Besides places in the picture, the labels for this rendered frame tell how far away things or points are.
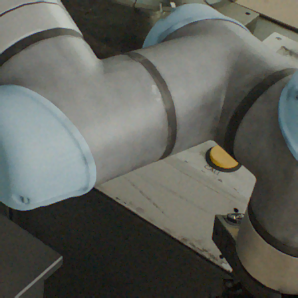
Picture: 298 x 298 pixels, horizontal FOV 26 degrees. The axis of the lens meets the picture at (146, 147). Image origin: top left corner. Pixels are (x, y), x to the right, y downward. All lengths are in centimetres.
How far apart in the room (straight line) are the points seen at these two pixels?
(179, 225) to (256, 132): 55
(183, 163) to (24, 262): 26
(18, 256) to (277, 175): 58
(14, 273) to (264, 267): 51
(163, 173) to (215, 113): 49
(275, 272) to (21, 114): 20
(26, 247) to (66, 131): 58
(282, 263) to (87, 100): 17
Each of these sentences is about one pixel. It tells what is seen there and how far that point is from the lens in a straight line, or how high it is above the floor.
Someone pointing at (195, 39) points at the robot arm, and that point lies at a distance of 45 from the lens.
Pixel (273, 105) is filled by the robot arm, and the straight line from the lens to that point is 41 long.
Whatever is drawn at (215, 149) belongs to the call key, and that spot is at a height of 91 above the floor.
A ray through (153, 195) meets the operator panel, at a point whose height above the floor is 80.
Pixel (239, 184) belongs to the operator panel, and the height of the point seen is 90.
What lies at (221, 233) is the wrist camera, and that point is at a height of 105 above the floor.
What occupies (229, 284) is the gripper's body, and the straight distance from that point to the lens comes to 55.
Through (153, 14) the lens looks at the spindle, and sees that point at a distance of 126.
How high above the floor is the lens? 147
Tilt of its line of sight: 41 degrees down
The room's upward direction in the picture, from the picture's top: 10 degrees clockwise
